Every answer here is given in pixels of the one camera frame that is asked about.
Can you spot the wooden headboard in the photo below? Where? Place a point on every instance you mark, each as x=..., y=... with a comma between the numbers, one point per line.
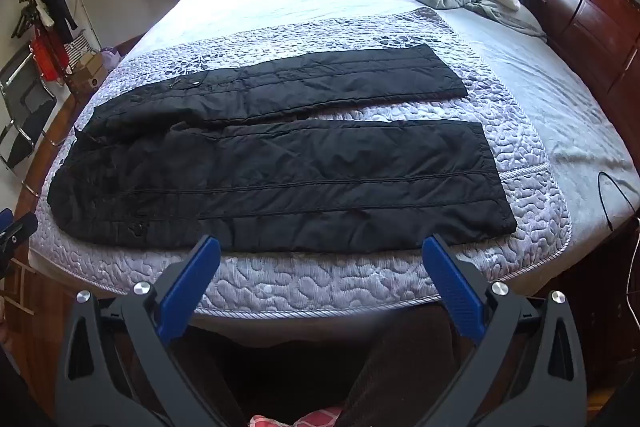
x=575, y=7

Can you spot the red bag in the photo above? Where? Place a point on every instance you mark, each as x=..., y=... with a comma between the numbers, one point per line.
x=47, y=57

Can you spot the purple bag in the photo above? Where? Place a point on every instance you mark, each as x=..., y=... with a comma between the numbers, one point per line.
x=110, y=58

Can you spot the black hanging garment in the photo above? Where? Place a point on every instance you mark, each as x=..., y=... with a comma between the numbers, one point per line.
x=55, y=2

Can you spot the pink plaid cloth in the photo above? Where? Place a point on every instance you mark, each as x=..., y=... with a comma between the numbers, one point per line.
x=300, y=419

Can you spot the person's dark trouser leg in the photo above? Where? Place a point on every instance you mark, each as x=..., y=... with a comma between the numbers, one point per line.
x=400, y=367

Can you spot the small cardboard box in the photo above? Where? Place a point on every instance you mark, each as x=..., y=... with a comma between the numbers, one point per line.
x=89, y=62

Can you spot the black quilted jacket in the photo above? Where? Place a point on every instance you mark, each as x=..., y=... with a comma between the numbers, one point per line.
x=300, y=187

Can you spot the grey quilted mattress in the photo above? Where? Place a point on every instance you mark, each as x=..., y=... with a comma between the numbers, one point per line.
x=350, y=277

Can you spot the pale grey bed sheet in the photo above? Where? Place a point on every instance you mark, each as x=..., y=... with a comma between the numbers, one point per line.
x=550, y=107

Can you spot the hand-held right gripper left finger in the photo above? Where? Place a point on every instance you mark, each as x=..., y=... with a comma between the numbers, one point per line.
x=192, y=287

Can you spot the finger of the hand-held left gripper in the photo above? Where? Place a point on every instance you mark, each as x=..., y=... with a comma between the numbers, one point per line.
x=17, y=229

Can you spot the large cardboard box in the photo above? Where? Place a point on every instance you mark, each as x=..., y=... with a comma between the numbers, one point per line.
x=87, y=82

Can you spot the metal folding chair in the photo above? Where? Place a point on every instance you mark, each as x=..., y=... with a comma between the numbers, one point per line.
x=25, y=117

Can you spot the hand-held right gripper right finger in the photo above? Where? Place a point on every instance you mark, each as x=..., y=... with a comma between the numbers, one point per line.
x=452, y=292

